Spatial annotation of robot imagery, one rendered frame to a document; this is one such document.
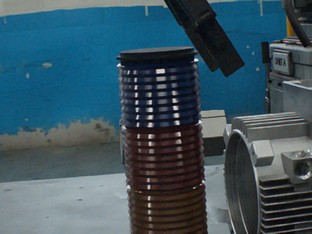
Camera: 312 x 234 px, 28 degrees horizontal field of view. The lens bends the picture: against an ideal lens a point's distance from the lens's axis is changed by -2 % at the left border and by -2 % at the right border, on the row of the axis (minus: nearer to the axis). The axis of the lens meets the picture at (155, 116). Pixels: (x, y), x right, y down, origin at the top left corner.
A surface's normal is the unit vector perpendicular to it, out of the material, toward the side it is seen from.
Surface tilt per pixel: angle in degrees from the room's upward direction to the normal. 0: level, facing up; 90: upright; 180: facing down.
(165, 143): 65
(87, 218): 0
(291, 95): 90
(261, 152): 45
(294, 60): 90
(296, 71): 90
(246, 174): 92
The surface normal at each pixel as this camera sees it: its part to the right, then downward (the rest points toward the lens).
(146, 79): -0.32, -0.25
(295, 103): -0.99, 0.09
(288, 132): 0.15, 0.11
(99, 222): -0.07, -0.98
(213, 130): 0.06, -0.49
